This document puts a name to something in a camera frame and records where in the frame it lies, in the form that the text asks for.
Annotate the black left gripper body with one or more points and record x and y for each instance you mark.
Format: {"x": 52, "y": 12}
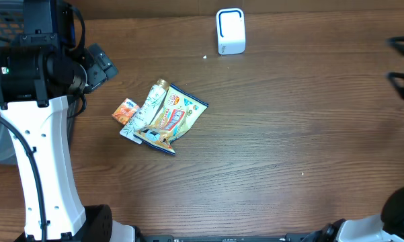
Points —
{"x": 99, "y": 70}

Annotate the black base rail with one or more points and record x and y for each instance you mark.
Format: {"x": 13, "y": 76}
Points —
{"x": 290, "y": 237}

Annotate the white barcode scanner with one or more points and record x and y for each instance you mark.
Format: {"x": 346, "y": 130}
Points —
{"x": 230, "y": 28}

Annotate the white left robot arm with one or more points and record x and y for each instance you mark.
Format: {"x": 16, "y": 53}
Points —
{"x": 43, "y": 71}

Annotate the small orange tissue box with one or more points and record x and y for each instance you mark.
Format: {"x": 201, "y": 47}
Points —
{"x": 125, "y": 111}

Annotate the beige orange snack bag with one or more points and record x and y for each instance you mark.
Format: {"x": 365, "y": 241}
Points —
{"x": 179, "y": 112}

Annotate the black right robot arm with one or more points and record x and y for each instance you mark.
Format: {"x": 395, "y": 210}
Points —
{"x": 389, "y": 224}

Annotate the dark grey plastic basket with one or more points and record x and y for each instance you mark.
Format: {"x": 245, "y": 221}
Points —
{"x": 11, "y": 25}

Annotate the white floral tube gold cap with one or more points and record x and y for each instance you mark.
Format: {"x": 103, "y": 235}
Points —
{"x": 146, "y": 113}

